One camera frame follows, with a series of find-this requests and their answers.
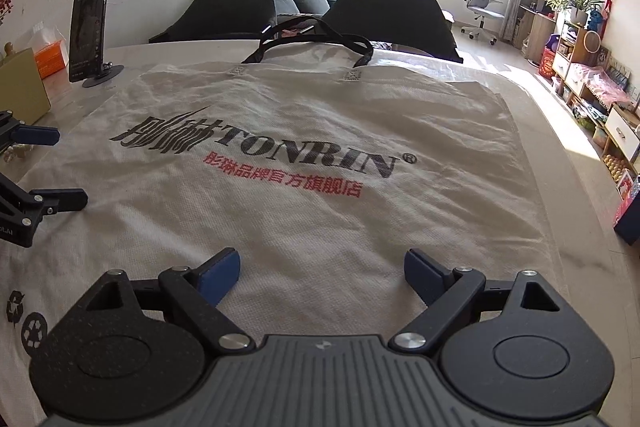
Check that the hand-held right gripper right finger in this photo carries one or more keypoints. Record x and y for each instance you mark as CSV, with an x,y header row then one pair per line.
x,y
422,277

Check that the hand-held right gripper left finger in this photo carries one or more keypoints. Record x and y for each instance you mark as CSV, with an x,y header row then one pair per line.
x,y
220,277

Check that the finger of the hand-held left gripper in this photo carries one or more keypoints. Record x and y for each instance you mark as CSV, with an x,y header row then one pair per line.
x,y
37,137
60,201

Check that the white shopping bag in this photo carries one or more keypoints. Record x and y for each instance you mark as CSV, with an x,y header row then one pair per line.
x,y
300,117

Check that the purple bag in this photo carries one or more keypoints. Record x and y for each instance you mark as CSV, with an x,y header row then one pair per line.
x,y
555,41

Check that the yellow cardboard box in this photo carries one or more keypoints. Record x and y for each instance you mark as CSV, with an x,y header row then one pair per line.
x,y
22,89

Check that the orange tissue box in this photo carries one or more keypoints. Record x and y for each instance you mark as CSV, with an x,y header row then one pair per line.
x,y
50,59

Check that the round black phone stand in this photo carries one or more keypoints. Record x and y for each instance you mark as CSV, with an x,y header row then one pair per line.
x,y
107,77

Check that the small wooden figurine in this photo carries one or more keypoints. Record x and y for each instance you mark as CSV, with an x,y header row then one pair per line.
x,y
7,48

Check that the black smartphone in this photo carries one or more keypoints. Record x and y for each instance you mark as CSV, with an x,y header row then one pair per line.
x,y
89,32

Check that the tray of eggs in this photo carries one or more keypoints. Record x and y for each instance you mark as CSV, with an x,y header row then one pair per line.
x,y
614,166

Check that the black dining chair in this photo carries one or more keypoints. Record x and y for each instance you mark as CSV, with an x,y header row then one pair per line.
x,y
390,12
220,7

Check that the low white drawer cabinet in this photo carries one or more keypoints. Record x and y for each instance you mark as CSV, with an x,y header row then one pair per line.
x,y
620,132

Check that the red gift box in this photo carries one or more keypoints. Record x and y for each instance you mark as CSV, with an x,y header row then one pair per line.
x,y
547,64

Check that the pink cloth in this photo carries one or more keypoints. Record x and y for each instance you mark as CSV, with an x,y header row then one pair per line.
x,y
600,84

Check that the wooden desk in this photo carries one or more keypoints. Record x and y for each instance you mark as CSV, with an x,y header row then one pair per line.
x,y
537,32

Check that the wooden cube shelf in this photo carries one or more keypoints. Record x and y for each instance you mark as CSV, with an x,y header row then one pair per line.
x,y
572,47

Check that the grey office chair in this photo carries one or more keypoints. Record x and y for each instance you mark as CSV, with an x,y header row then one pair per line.
x,y
477,2

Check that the round white mirror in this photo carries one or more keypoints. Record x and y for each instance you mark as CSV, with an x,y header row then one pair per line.
x,y
592,42

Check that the blue plush toy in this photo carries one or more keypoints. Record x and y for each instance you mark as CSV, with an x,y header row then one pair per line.
x,y
596,19

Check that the green potted plant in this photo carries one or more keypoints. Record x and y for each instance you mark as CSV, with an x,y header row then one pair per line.
x,y
575,2

